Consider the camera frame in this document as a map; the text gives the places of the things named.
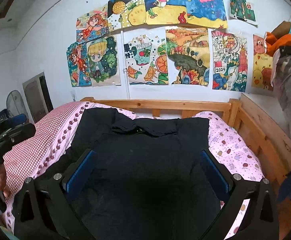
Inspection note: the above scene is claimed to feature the black large garment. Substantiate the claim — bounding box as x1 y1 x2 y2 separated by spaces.
12 107 224 240

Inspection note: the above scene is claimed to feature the person's left hand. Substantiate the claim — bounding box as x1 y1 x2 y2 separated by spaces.
0 164 11 198

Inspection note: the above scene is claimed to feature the standing electric fan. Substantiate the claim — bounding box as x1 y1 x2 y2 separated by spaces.
6 90 28 119

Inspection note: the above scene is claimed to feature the pink patterned bed quilt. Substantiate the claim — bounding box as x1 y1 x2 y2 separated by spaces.
3 102 263 231

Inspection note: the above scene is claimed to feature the leaning grey board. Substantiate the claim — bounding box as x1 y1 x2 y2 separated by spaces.
22 72 54 123

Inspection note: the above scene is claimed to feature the orange girl drawing lower left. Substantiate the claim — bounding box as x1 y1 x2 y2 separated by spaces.
66 42 92 87

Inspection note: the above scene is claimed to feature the yellow chick bear drawing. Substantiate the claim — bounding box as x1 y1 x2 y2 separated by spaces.
252 34 273 91

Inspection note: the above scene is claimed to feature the blond boy drawing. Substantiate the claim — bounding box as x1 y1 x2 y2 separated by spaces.
86 35 121 87

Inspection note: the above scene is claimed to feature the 2024 dragon drawing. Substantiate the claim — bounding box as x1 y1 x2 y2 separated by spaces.
211 29 248 92

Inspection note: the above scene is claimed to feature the swimming girl drawing upper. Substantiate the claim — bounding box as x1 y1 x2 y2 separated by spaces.
76 4 109 44

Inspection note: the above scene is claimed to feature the orange landscape drawing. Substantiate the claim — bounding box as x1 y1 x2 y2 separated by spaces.
165 27 210 86

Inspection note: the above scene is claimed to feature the orange cloth pile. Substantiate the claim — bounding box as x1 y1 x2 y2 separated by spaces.
264 21 291 56

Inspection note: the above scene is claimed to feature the fruit juice drawing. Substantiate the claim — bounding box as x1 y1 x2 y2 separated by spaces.
124 28 169 85

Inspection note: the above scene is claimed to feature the pineapple drawing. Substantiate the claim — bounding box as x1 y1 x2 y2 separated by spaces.
108 0 146 31

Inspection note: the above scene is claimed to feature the red haired figure drawing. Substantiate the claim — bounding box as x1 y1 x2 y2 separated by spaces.
229 0 258 26

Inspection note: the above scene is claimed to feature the pink jellyfish drawing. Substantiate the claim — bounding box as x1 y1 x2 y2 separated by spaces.
186 0 228 29

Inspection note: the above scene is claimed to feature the fish beach drawing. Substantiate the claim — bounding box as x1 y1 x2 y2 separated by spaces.
145 0 187 25

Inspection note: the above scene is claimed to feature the wooden bed frame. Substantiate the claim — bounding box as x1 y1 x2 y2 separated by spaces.
83 96 291 239

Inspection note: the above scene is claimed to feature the white wall conduit pipe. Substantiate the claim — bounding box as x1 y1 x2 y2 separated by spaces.
120 29 131 100

